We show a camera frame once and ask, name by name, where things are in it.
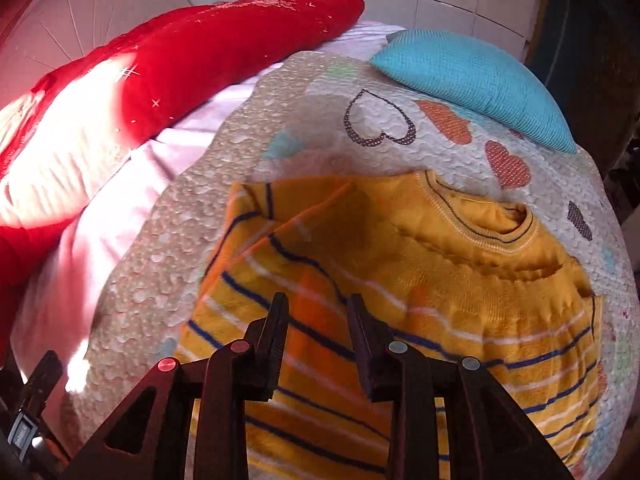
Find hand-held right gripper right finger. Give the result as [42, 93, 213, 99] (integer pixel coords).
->
[347, 294, 576, 480]

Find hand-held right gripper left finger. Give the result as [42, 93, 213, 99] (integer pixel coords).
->
[60, 292, 291, 480]

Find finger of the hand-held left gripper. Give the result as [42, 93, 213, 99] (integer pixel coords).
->
[20, 350, 63, 423]

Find yellow striped sweater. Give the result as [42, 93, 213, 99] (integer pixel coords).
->
[175, 170, 608, 480]

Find white heart-print quilt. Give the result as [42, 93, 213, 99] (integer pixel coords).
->
[60, 50, 640, 480]

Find light blue pillow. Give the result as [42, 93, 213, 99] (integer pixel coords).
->
[370, 29, 578, 155]

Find pink round headboard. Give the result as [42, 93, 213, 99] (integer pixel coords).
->
[0, 0, 193, 71]

